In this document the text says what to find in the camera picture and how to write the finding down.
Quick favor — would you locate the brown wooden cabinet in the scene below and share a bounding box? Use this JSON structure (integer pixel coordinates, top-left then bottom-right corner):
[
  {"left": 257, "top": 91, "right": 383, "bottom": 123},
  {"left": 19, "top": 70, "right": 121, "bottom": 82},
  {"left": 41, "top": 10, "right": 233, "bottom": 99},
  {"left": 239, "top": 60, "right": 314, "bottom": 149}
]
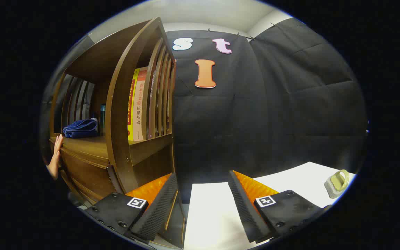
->
[{"left": 49, "top": 17, "right": 186, "bottom": 249}]

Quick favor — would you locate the wooden drawer with black knob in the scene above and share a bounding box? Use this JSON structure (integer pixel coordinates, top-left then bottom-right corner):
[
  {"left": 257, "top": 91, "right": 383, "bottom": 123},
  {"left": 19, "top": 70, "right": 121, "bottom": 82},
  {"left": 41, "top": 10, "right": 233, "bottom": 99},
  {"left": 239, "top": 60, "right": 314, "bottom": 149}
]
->
[{"left": 60, "top": 150, "right": 116, "bottom": 201}]

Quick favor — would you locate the small beige tape dispenser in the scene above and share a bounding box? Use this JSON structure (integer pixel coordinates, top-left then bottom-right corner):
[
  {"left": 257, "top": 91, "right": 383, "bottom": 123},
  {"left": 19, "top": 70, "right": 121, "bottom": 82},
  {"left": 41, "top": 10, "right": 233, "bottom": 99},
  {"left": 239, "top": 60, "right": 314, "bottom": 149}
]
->
[{"left": 324, "top": 169, "right": 350, "bottom": 199}]

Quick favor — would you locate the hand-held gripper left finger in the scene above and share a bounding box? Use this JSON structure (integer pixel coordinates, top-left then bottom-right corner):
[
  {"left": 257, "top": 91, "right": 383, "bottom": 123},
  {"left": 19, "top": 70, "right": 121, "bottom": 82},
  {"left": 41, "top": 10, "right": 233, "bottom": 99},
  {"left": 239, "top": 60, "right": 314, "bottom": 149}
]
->
[{"left": 84, "top": 173, "right": 179, "bottom": 243}]

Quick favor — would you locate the white cabinet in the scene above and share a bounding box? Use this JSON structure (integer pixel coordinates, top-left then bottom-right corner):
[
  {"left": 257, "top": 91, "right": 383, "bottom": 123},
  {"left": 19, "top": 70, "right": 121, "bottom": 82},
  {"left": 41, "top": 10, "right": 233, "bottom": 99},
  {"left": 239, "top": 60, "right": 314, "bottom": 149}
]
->
[{"left": 184, "top": 161, "right": 357, "bottom": 250}]

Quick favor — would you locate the folded blue towel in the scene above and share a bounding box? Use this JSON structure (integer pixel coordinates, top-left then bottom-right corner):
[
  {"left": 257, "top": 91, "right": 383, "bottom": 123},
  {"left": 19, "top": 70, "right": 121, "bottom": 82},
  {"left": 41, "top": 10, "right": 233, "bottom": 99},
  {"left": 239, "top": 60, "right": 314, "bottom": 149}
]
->
[{"left": 63, "top": 119, "right": 99, "bottom": 139}]

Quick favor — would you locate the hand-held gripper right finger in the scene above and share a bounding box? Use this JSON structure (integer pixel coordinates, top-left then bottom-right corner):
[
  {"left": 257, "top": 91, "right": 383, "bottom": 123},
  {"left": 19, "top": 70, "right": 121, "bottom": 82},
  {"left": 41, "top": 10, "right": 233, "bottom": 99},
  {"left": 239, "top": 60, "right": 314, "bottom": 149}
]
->
[{"left": 228, "top": 170, "right": 332, "bottom": 243}]

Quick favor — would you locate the yellow book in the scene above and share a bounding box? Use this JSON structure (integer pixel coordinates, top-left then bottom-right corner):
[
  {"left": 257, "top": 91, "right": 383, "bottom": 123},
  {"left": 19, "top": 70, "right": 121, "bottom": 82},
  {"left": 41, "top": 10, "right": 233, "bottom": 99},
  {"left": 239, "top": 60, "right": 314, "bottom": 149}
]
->
[{"left": 128, "top": 68, "right": 140, "bottom": 141}]

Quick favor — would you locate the teal bottle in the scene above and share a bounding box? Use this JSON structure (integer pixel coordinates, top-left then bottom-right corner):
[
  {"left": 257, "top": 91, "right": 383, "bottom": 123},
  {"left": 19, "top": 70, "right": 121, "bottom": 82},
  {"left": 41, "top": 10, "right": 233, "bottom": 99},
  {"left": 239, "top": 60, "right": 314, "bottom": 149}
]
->
[{"left": 99, "top": 104, "right": 106, "bottom": 136}]

